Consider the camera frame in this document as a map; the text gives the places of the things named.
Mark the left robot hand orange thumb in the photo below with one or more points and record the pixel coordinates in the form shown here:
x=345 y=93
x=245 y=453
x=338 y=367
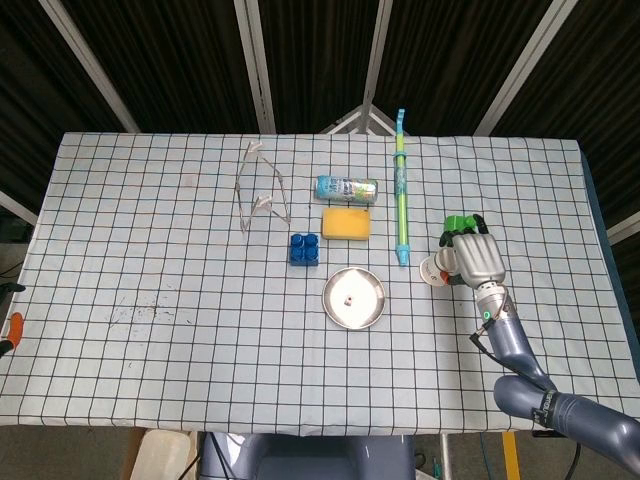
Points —
x=17 y=327

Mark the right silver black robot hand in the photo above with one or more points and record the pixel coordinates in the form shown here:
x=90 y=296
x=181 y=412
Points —
x=480 y=260

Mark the small white jar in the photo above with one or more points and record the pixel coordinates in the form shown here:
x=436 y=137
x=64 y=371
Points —
x=431 y=272

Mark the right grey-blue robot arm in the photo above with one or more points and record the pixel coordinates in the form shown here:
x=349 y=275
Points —
x=510 y=345

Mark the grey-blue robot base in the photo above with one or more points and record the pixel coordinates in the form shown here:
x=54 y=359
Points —
x=310 y=457

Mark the round steel plate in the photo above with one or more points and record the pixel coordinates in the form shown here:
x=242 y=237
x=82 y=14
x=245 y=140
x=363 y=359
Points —
x=365 y=312

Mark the green toy building block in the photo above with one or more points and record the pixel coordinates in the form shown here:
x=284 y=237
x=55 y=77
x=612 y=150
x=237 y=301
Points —
x=455 y=222

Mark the green and blue toothbrush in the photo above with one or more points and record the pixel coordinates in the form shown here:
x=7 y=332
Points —
x=401 y=200

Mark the yellow sponge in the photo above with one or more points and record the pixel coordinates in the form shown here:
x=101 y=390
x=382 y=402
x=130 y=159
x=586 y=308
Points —
x=347 y=224

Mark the light blue checkered tablecloth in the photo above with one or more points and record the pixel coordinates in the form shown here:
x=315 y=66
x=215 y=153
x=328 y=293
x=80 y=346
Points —
x=150 y=275

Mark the light blue beverage can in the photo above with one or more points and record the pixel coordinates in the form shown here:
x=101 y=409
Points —
x=346 y=189

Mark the blue toy building block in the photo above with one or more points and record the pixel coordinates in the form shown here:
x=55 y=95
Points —
x=304 y=251

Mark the white metal frame post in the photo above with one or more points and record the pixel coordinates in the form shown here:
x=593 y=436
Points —
x=17 y=207
x=520 y=65
x=90 y=65
x=256 y=65
x=376 y=50
x=624 y=227

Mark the white triangular metal frame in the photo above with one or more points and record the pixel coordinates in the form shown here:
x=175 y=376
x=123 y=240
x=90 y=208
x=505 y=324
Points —
x=361 y=116

